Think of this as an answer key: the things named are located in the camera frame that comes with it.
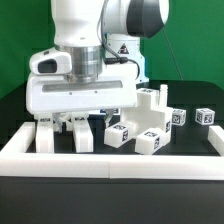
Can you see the white U-shaped fence frame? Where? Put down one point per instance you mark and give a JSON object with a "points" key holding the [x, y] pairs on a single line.
{"points": [[15, 160]]}

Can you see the white marker sheet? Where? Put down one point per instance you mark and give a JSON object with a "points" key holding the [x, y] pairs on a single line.
{"points": [[115, 111]]}

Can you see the white tagged cube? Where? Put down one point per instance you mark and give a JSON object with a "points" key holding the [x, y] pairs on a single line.
{"points": [[178, 117], [204, 116]]}

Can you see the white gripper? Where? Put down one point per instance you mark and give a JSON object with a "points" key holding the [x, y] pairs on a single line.
{"points": [[54, 94]]}

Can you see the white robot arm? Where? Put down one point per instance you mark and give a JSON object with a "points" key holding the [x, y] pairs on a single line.
{"points": [[81, 72]]}

